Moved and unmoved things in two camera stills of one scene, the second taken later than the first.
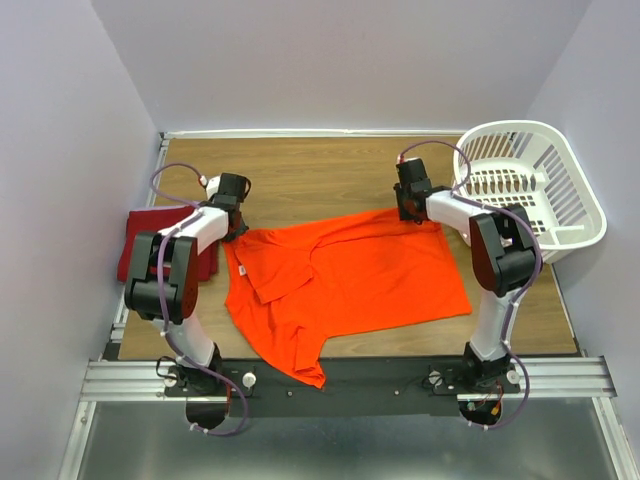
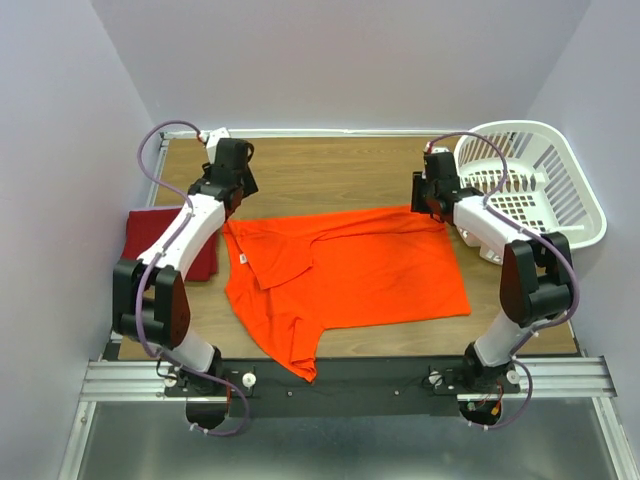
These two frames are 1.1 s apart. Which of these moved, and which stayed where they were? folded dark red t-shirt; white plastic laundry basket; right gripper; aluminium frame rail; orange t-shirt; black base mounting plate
Moved: right gripper; orange t-shirt
Stayed: folded dark red t-shirt; aluminium frame rail; white plastic laundry basket; black base mounting plate
